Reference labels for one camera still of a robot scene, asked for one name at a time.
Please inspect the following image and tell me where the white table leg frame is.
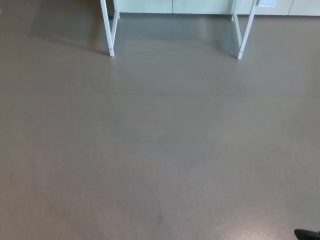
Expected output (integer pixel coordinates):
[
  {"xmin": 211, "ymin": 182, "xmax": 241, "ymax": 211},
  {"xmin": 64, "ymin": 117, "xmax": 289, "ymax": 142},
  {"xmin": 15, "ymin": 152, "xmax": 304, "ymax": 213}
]
[
  {"xmin": 230, "ymin": 0, "xmax": 257, "ymax": 60},
  {"xmin": 99, "ymin": 0, "xmax": 121, "ymax": 57}
]

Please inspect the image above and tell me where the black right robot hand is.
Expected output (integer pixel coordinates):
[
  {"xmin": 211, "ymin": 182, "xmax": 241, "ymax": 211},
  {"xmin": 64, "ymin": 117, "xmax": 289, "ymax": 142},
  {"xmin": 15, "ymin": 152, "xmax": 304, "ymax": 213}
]
[{"xmin": 293, "ymin": 228, "xmax": 320, "ymax": 240}]

